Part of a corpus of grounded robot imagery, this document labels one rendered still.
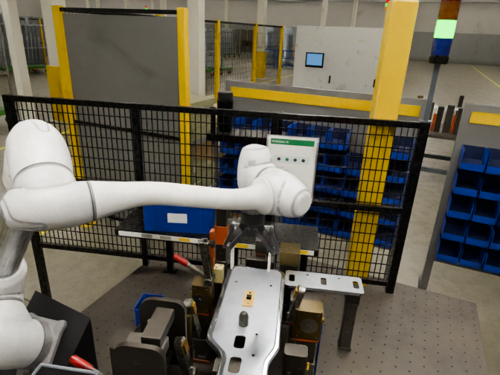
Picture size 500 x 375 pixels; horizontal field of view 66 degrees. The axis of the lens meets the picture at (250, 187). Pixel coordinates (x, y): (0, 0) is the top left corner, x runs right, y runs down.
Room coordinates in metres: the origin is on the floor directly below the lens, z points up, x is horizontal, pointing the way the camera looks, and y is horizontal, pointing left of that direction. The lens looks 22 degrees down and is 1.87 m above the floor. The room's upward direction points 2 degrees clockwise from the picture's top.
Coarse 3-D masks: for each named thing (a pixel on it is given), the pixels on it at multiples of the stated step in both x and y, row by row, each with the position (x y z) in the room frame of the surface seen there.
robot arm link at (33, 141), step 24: (24, 144) 0.87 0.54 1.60; (48, 144) 0.88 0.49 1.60; (24, 168) 0.82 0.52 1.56; (72, 168) 0.90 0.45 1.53; (0, 216) 0.93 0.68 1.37; (0, 240) 0.94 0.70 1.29; (24, 240) 0.96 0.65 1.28; (0, 264) 0.97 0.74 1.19; (24, 264) 1.07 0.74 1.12; (0, 288) 0.98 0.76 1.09; (24, 288) 1.06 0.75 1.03
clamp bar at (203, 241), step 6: (204, 240) 1.12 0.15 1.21; (198, 246) 1.11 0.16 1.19; (204, 246) 1.10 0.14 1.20; (204, 252) 1.10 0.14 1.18; (204, 258) 1.10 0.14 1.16; (210, 258) 1.12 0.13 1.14; (204, 264) 1.10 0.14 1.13; (210, 264) 1.12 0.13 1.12; (204, 270) 1.10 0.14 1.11; (210, 270) 1.10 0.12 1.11; (210, 276) 1.09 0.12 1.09
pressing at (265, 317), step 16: (240, 272) 1.25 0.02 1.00; (256, 272) 1.26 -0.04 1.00; (272, 272) 1.26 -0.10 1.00; (224, 288) 1.14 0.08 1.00; (240, 288) 1.15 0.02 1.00; (256, 288) 1.16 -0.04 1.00; (272, 288) 1.16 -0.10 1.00; (224, 304) 1.06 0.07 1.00; (240, 304) 1.06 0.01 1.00; (256, 304) 1.07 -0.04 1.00; (272, 304) 1.07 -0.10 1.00; (224, 320) 0.98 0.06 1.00; (256, 320) 0.99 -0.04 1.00; (272, 320) 0.99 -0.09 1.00; (208, 336) 0.91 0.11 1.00; (224, 336) 0.91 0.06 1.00; (256, 336) 0.92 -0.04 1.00; (272, 336) 0.92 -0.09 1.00; (224, 352) 0.85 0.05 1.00; (240, 352) 0.85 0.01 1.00; (256, 352) 0.86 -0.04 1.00; (272, 352) 0.86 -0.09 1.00; (224, 368) 0.79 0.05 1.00; (240, 368) 0.80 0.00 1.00; (256, 368) 0.80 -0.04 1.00
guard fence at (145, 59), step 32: (64, 32) 3.42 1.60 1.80; (96, 32) 3.27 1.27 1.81; (128, 32) 3.14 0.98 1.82; (160, 32) 3.03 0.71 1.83; (64, 64) 3.39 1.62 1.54; (96, 64) 3.29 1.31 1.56; (128, 64) 3.15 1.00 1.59; (160, 64) 3.03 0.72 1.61; (96, 96) 3.30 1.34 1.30; (128, 96) 3.16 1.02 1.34; (160, 96) 3.04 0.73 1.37; (96, 128) 3.32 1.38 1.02; (160, 128) 3.04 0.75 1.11; (96, 160) 3.33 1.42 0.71; (160, 160) 3.05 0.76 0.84
